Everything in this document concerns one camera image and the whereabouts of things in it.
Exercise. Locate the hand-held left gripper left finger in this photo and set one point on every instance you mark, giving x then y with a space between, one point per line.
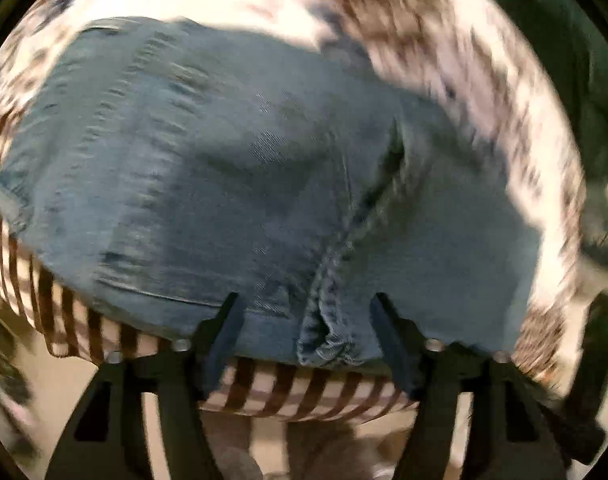
224 330

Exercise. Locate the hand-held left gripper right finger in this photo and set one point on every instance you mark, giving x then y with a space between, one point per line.
391 332

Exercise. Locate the dark green plush blanket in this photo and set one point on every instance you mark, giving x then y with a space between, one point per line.
558 35

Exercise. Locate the blue jeans pants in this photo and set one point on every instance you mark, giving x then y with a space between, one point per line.
234 185

